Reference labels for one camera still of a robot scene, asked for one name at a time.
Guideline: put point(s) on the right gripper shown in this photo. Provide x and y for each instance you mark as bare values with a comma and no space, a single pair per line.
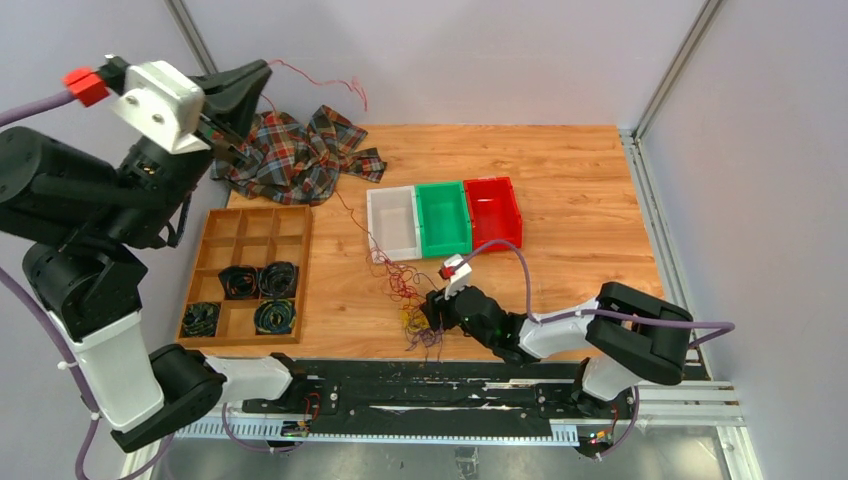
436,306

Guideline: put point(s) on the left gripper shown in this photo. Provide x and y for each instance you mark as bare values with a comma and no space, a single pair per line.
231,96

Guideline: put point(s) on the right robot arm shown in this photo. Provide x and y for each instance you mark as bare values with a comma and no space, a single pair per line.
639,337

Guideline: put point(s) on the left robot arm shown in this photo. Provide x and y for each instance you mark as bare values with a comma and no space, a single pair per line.
87,219

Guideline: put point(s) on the green plastic bin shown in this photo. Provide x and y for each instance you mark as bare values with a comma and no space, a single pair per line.
445,225

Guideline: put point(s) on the plaid cloth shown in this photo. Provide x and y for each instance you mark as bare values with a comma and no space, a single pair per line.
291,163

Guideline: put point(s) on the white plastic bin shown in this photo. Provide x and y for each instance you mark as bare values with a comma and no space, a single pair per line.
393,224

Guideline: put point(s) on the red plastic bin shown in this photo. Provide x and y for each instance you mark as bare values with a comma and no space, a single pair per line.
494,211

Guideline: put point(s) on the wooden compartment tray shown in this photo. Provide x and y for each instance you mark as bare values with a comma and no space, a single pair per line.
248,286

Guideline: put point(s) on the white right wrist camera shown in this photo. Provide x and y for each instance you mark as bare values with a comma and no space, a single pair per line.
457,273

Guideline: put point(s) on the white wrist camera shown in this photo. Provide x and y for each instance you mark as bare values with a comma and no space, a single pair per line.
457,273
163,105

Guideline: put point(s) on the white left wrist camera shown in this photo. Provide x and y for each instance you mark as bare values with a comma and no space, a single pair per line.
163,105

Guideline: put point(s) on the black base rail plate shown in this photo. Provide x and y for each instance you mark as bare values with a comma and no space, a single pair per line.
452,399

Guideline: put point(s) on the left aluminium frame post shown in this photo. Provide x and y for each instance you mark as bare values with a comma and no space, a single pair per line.
185,23

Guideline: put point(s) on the aluminium frame post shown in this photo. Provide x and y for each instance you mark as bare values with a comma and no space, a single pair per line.
685,51
185,23

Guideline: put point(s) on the right aluminium table rail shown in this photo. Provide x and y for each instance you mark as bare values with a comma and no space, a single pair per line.
674,285

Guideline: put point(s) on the right aluminium frame post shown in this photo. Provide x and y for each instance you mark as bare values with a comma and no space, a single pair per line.
685,51

